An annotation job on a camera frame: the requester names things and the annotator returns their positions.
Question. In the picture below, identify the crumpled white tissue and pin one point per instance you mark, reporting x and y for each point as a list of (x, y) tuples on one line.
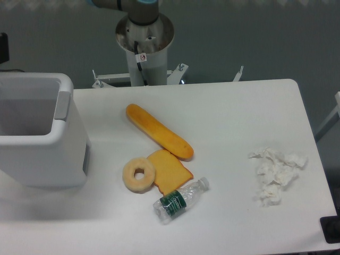
[(276, 172)]

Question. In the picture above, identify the black device at edge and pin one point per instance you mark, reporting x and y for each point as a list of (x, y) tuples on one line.
[(330, 228)]

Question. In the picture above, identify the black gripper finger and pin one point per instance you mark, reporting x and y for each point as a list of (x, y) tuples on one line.
[(4, 48)]

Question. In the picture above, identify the orange toast slice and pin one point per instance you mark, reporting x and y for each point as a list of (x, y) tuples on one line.
[(170, 172)]

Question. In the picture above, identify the white trash can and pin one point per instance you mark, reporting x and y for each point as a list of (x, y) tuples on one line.
[(43, 139)]

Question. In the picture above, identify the white metal base frame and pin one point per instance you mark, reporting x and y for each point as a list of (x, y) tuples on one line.
[(110, 80)]

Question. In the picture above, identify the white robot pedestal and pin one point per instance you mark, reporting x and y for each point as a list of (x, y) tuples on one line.
[(151, 73)]

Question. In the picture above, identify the crushed clear plastic bottle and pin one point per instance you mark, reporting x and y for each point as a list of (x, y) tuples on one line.
[(177, 201)]

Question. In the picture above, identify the white frame at right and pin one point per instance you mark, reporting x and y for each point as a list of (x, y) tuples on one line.
[(331, 119)]

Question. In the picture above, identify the beige donut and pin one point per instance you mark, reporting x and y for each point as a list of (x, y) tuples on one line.
[(138, 174)]

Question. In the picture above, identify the long orange bread loaf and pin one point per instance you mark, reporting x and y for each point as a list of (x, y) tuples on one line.
[(159, 132)]

